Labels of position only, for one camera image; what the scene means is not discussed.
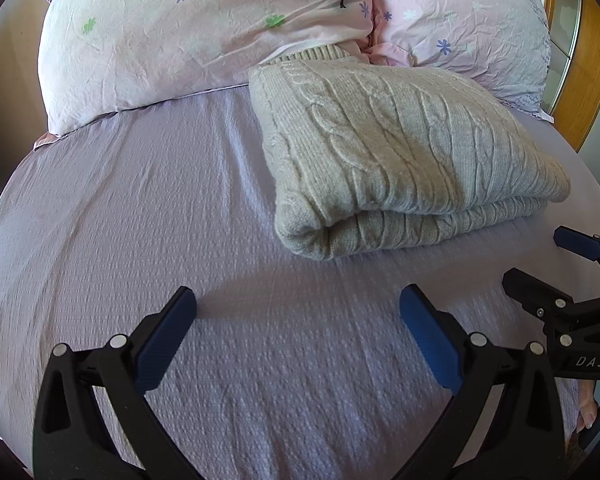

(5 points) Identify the lavender bed sheet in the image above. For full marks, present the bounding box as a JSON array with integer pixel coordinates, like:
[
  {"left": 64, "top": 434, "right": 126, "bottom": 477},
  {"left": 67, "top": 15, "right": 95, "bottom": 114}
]
[{"left": 0, "top": 81, "right": 600, "bottom": 480}]

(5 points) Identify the pink floral pillow with tree print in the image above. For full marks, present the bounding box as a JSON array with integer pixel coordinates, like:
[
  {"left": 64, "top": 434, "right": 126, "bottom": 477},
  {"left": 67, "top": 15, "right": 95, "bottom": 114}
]
[{"left": 37, "top": 0, "right": 382, "bottom": 137}]

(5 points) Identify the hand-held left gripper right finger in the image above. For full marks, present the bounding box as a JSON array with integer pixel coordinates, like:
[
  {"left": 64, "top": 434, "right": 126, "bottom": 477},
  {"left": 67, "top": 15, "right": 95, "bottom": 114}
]
[{"left": 398, "top": 284, "right": 567, "bottom": 480}]

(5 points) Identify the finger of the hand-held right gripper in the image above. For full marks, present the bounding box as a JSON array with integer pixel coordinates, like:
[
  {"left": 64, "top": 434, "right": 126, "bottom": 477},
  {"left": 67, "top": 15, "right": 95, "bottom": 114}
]
[
  {"left": 502, "top": 268, "right": 600, "bottom": 322},
  {"left": 553, "top": 225, "right": 600, "bottom": 277}
]

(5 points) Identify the beige cable-knit sweater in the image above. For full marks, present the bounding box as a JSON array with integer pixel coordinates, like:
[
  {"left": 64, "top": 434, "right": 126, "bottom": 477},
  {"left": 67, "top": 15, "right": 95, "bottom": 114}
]
[{"left": 248, "top": 44, "right": 572, "bottom": 262}]

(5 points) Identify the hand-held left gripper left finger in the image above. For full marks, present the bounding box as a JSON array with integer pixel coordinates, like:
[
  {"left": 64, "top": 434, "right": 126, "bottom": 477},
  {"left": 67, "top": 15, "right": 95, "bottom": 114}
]
[{"left": 32, "top": 285, "right": 199, "bottom": 480}]

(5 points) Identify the person's right hand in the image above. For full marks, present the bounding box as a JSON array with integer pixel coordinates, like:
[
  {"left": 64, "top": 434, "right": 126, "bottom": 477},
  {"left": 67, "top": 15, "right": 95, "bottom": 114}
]
[{"left": 576, "top": 380, "right": 600, "bottom": 434}]

